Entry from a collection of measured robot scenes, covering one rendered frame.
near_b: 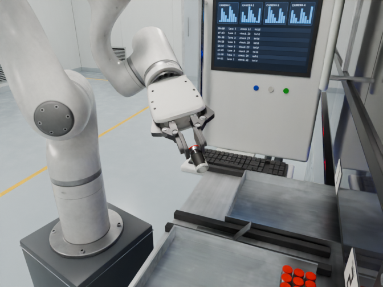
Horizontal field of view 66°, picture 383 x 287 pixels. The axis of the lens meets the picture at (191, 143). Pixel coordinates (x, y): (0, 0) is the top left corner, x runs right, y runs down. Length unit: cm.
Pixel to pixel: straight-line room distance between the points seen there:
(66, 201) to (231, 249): 41
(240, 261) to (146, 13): 614
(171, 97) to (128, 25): 631
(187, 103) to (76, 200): 36
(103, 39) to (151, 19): 592
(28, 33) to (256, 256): 66
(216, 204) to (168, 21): 568
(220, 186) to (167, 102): 50
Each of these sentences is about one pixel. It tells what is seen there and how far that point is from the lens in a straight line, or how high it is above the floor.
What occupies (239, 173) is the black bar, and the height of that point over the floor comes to 89.
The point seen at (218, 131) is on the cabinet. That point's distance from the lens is 138.
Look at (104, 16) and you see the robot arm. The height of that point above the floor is 140.
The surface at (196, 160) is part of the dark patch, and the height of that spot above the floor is 119.
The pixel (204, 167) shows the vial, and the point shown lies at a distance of 48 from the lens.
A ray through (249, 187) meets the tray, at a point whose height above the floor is 88.
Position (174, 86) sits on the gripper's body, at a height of 128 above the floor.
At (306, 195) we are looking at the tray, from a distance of 100.
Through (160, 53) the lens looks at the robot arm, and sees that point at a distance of 63.
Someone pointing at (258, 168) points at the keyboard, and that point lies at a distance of 121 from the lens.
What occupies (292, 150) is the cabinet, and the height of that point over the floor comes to 86.
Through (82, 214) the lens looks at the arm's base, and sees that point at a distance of 77.
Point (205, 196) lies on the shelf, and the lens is 93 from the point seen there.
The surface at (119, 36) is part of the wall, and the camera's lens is 699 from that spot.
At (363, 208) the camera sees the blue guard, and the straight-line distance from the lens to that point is 55.
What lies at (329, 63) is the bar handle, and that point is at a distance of 100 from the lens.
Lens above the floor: 142
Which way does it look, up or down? 25 degrees down
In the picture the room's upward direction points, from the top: straight up
